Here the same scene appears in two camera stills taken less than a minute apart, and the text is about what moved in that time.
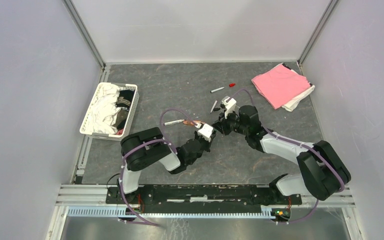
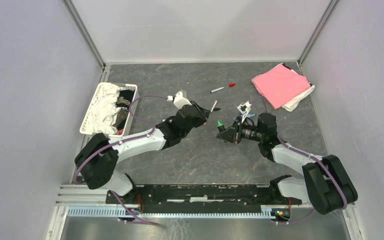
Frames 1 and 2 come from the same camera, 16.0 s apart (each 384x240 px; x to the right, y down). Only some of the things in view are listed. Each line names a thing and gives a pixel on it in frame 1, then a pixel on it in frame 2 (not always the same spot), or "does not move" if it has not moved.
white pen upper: (216, 89) does not move
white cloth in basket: (103, 109) does not move
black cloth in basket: (124, 101) does not move
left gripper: (209, 143) -> (203, 115)
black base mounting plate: (201, 198) does not move
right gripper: (221, 125) -> (228, 134)
